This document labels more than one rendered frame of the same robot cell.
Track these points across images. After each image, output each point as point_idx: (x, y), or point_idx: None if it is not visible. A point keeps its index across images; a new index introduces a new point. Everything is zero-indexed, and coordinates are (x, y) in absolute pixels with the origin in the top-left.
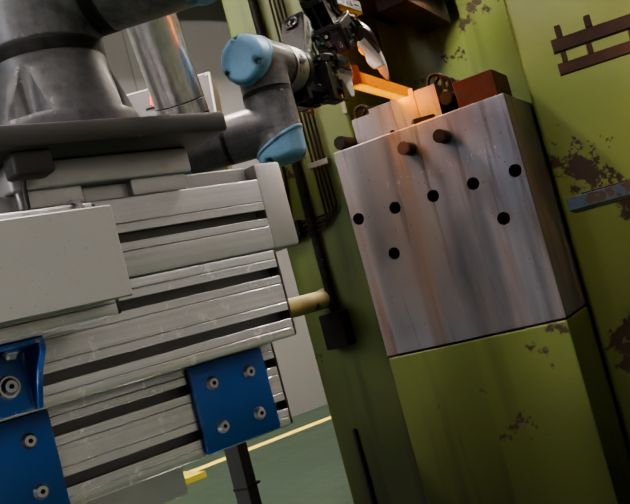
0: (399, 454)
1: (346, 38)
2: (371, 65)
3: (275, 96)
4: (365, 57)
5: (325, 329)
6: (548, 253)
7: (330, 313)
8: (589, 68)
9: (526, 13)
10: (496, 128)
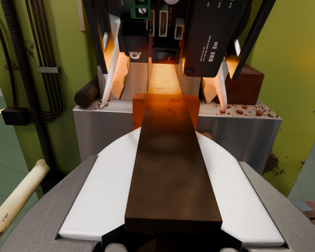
0: None
1: (250, 44)
2: (226, 106)
3: None
4: (219, 79)
5: (44, 188)
6: None
7: (49, 181)
8: (297, 79)
9: (283, 9)
10: (256, 146)
